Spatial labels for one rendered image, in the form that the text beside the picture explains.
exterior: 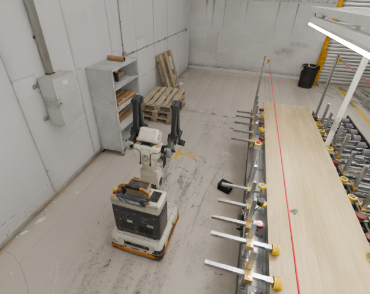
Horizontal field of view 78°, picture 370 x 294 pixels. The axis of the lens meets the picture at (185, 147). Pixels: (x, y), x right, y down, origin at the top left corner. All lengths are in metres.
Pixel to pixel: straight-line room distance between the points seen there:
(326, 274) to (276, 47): 8.29
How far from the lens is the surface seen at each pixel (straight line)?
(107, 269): 2.95
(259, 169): 3.20
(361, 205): 2.91
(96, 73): 3.87
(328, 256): 2.21
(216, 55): 9.66
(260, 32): 9.44
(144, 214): 2.42
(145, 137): 2.32
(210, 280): 2.82
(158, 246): 2.67
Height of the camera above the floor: 2.52
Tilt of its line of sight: 34 degrees down
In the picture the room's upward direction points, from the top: 2 degrees clockwise
